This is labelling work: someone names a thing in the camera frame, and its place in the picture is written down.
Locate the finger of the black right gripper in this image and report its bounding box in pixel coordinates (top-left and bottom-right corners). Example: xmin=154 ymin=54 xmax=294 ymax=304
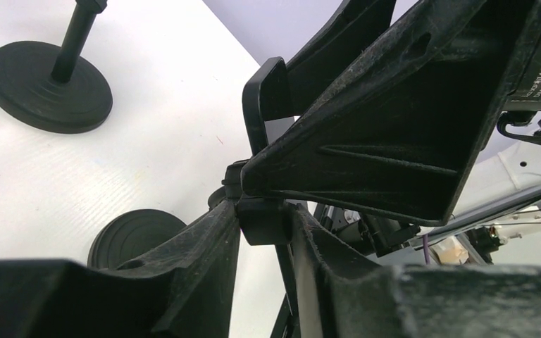
xmin=287 ymin=0 xmax=396 ymax=115
xmin=250 ymin=1 xmax=518 ymax=226

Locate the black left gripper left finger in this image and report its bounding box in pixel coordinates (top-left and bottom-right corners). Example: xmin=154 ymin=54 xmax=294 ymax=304
xmin=0 ymin=201 xmax=240 ymax=337

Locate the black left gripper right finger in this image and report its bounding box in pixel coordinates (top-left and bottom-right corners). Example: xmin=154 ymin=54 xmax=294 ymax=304
xmin=291 ymin=207 xmax=541 ymax=337

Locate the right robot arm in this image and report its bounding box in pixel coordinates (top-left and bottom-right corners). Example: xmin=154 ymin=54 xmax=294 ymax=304
xmin=241 ymin=1 xmax=541 ymax=226

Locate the black tall phone stand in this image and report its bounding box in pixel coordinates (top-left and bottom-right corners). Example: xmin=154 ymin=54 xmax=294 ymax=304
xmin=0 ymin=1 xmax=113 ymax=134

